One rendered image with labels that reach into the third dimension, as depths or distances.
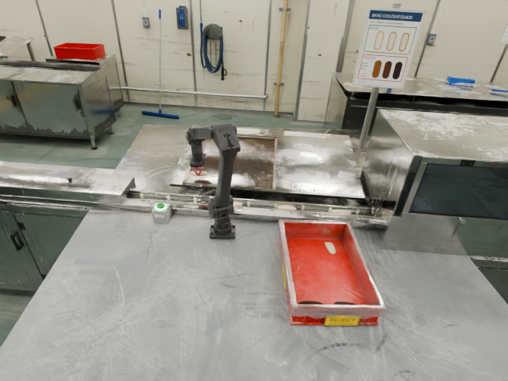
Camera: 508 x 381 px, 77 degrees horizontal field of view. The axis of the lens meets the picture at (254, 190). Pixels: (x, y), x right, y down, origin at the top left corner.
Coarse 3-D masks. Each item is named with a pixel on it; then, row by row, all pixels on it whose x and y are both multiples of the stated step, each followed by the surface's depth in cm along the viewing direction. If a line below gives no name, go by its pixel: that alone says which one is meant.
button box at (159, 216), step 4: (168, 204) 156; (168, 208) 155; (152, 212) 152; (156, 212) 152; (160, 212) 152; (164, 212) 152; (168, 212) 155; (172, 212) 161; (156, 216) 153; (160, 216) 153; (164, 216) 153; (168, 216) 156; (156, 220) 155; (160, 220) 155; (164, 220) 154; (168, 220) 156
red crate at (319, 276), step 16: (288, 240) 149; (304, 240) 150; (320, 240) 150; (336, 240) 151; (304, 256) 141; (320, 256) 141; (336, 256) 142; (304, 272) 133; (320, 272) 134; (336, 272) 134; (352, 272) 134; (304, 288) 126; (320, 288) 127; (336, 288) 127; (352, 288) 127; (288, 304) 119; (304, 320) 111; (320, 320) 111; (368, 320) 113
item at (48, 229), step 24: (24, 168) 194; (48, 168) 195; (72, 168) 196; (96, 168) 198; (0, 216) 171; (24, 216) 169; (48, 216) 168; (72, 216) 168; (0, 240) 181; (24, 240) 179; (48, 240) 178; (0, 264) 192; (24, 264) 190; (48, 264) 188; (480, 264) 149; (504, 264) 148; (24, 288) 202; (504, 288) 157
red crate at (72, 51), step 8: (56, 48) 407; (64, 48) 407; (72, 48) 406; (80, 48) 406; (88, 48) 407; (96, 48) 415; (56, 56) 412; (64, 56) 412; (72, 56) 412; (80, 56) 412; (88, 56) 412; (96, 56) 416
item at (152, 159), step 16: (144, 128) 251; (160, 128) 252; (176, 128) 254; (256, 128) 261; (272, 128) 263; (144, 144) 227; (160, 144) 228; (176, 144) 229; (352, 144) 243; (368, 144) 244; (128, 160) 207; (144, 160) 208; (160, 160) 209; (176, 160) 209; (144, 176) 191; (160, 176) 192; (176, 192) 179; (192, 192) 180; (208, 192) 180; (240, 192) 182
